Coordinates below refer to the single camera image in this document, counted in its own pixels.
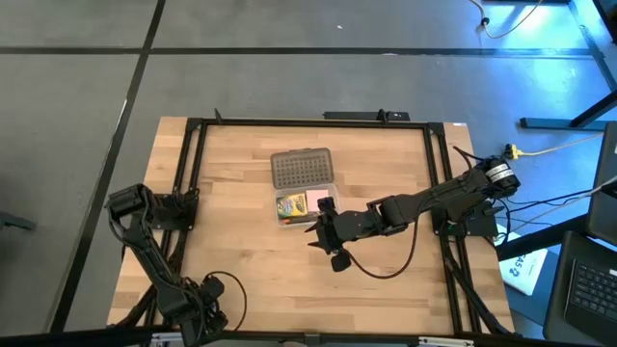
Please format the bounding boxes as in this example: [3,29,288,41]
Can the pink sticky note pad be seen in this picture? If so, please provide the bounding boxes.
[305,188,332,214]

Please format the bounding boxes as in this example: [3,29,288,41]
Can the clear pencil case grey lid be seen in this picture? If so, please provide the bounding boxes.
[269,147,339,229]

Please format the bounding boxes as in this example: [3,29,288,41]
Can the black floor cable tangle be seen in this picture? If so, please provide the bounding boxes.
[496,187,599,247]

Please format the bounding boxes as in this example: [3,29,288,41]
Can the black diagonal desk bar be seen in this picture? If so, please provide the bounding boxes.
[496,214,590,261]

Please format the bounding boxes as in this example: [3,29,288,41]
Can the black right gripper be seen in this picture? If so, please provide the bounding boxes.
[305,196,375,274]

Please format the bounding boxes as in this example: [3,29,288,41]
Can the black laptop with keyboard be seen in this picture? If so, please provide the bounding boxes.
[543,229,617,346]

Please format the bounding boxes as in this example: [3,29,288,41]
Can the white cardboard box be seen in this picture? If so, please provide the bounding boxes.
[498,226,550,296]

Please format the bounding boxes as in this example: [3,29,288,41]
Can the grey cable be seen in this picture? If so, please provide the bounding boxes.
[500,175,617,227]

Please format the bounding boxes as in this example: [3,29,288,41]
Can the white floor cable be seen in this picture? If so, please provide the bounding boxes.
[469,0,546,40]

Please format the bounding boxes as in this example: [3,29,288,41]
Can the black crossbeam silver brackets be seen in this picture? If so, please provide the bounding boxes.
[0,327,617,347]

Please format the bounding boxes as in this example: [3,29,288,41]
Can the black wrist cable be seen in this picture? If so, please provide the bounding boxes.
[342,206,419,280]
[204,270,249,333]

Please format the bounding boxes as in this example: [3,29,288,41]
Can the yellow plug with cable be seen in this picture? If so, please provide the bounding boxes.
[504,132,606,161]

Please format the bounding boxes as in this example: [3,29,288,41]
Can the black mounting bar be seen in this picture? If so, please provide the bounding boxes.
[322,109,412,122]

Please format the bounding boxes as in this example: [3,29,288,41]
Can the black desk leg frame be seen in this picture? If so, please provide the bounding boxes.
[519,0,617,131]

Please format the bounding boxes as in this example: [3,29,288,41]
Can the green yellow crayon box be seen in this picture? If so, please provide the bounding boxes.
[275,192,309,222]

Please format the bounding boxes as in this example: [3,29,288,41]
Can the black metal table frame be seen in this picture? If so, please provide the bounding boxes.
[161,117,483,334]

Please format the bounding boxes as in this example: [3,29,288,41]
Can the black laptop lid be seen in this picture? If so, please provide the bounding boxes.
[585,122,617,247]

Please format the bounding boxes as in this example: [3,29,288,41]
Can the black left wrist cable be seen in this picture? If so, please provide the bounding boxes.
[204,270,249,333]

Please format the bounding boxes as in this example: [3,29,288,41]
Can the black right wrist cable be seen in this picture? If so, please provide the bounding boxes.
[342,206,419,280]

